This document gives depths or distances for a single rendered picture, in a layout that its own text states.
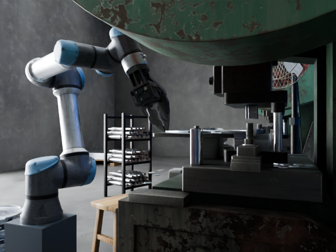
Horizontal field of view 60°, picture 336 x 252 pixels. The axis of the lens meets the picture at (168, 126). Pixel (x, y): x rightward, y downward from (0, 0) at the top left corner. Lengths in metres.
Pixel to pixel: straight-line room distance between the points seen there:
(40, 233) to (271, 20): 0.98
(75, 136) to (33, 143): 5.22
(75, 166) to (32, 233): 0.28
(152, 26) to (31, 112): 6.01
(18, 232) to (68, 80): 0.61
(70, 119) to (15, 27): 5.26
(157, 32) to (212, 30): 0.09
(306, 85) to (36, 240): 1.83
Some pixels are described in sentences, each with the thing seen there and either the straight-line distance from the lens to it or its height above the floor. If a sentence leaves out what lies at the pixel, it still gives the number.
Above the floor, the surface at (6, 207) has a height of 0.33.
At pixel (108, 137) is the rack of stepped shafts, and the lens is 3.41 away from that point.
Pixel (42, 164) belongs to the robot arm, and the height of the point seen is 0.66.
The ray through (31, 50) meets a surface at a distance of 6.60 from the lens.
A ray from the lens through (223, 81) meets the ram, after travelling 0.83.
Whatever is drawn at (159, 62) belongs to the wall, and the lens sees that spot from 8.33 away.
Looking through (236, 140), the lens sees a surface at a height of 0.76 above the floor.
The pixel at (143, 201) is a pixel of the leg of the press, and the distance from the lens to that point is 0.70.
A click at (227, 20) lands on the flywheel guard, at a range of 0.44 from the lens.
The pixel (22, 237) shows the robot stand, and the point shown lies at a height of 0.41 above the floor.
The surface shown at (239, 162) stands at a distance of 0.64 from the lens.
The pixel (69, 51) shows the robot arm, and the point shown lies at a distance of 0.93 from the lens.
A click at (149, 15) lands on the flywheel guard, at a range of 0.48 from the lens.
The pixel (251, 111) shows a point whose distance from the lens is 0.86.
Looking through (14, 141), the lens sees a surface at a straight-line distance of 6.16.
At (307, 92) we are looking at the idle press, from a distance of 2.20.
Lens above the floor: 0.80
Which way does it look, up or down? level
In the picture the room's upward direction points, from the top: straight up
